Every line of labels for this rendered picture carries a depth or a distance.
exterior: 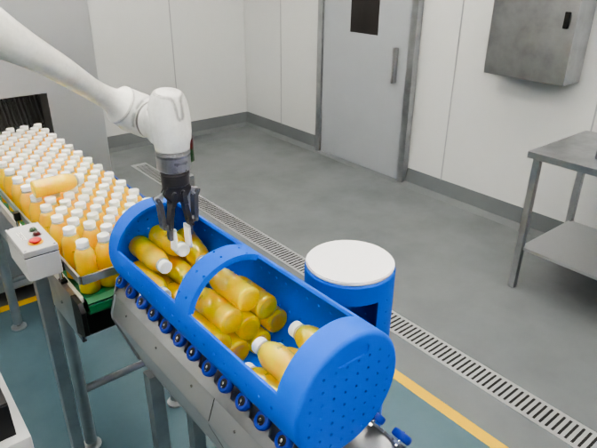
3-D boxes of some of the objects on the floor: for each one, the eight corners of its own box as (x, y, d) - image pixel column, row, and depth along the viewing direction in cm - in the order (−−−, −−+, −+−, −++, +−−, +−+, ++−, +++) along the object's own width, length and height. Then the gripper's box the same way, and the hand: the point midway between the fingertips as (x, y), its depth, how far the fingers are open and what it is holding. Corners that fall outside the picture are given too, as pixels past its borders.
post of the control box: (83, 490, 216) (32, 268, 173) (79, 483, 219) (28, 264, 176) (93, 484, 218) (45, 265, 175) (90, 477, 221) (41, 260, 178)
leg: (166, 509, 209) (147, 380, 182) (159, 499, 213) (140, 371, 186) (179, 500, 212) (163, 372, 185) (172, 491, 216) (155, 364, 189)
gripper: (152, 180, 139) (161, 262, 149) (209, 166, 148) (213, 244, 159) (139, 172, 144) (148, 252, 155) (195, 159, 154) (200, 235, 164)
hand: (180, 237), depth 155 cm, fingers closed on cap, 4 cm apart
